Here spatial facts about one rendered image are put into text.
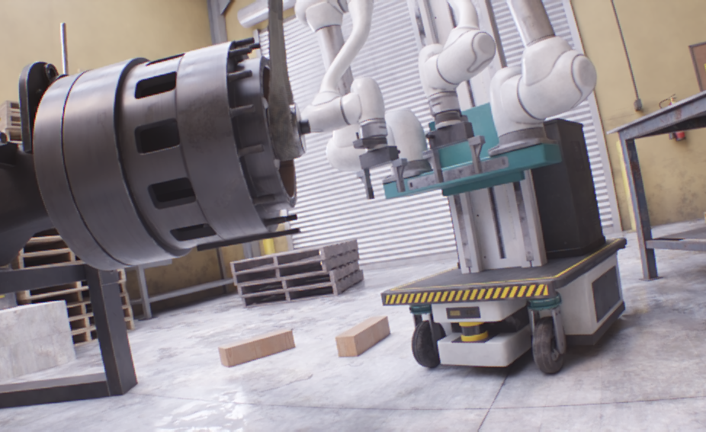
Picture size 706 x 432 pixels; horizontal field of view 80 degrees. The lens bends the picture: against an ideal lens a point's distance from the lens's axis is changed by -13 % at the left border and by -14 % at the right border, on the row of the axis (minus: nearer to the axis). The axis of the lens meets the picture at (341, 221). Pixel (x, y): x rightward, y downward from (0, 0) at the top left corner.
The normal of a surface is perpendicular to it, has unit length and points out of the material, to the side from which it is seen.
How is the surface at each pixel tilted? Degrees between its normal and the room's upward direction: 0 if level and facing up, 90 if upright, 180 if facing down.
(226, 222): 148
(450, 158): 90
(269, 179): 133
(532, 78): 96
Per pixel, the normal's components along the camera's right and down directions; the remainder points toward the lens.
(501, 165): -0.70, 0.11
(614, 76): -0.48, 0.06
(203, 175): 0.03, 0.43
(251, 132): -0.02, 0.15
